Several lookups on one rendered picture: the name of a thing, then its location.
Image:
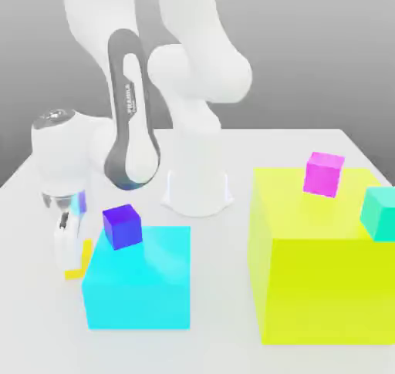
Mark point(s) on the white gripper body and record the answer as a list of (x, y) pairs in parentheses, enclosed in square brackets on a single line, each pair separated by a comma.
[(68, 247)]

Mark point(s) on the small yellow cube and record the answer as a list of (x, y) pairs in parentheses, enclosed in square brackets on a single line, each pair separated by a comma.
[(87, 250)]

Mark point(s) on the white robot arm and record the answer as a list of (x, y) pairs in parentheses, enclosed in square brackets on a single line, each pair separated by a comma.
[(197, 71)]

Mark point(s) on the small blue cube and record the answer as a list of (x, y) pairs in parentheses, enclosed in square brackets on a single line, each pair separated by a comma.
[(122, 227)]

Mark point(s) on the small magenta cube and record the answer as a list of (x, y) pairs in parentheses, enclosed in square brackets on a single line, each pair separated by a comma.
[(322, 175)]

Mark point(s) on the small teal cube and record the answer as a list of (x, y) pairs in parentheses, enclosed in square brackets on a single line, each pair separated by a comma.
[(380, 214)]

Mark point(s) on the large cyan box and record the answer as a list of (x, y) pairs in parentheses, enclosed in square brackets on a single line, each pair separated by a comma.
[(139, 281)]

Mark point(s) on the large yellow-green box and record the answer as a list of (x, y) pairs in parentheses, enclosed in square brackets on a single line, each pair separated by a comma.
[(324, 287)]

